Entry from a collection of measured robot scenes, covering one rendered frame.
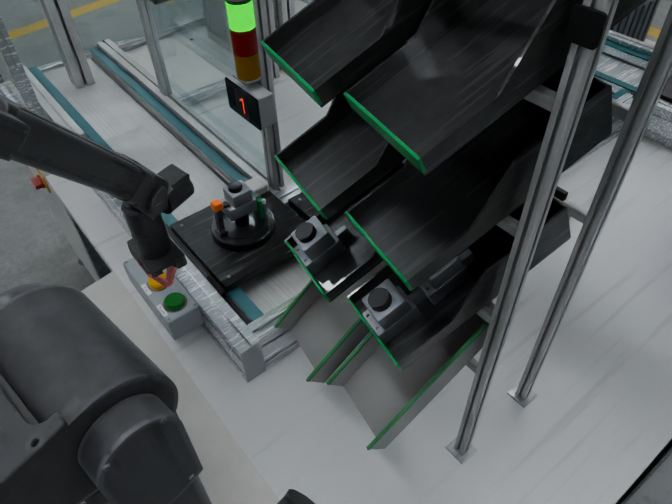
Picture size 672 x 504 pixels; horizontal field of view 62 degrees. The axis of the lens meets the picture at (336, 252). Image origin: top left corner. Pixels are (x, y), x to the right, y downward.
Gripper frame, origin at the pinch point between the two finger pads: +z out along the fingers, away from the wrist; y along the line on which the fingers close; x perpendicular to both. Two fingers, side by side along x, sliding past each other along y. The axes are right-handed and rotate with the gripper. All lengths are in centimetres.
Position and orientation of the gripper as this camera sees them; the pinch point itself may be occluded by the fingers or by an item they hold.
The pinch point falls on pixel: (167, 282)
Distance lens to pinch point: 111.0
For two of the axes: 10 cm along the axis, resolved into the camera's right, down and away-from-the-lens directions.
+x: -7.7, 4.7, -4.3
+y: -6.3, -5.4, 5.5
